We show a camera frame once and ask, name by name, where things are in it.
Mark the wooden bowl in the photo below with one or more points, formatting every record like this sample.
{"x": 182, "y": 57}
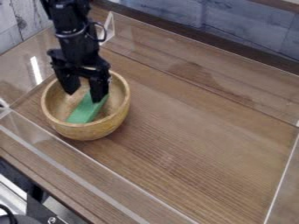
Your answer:
{"x": 116, "y": 116}

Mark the clear acrylic enclosure wall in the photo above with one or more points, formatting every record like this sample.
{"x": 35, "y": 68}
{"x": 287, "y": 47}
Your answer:
{"x": 206, "y": 153}

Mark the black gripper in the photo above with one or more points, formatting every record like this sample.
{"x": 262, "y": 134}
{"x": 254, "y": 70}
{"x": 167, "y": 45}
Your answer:
{"x": 76, "y": 59}

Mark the green rectangular block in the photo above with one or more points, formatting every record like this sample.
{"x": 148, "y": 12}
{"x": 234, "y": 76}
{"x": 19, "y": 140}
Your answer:
{"x": 87, "y": 110}

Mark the black metal table bracket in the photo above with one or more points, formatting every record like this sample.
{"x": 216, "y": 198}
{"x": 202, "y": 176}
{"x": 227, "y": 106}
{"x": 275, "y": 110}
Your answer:
{"x": 36, "y": 209}

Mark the clear acrylic corner bracket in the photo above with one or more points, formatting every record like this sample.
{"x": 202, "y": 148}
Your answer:
{"x": 105, "y": 30}

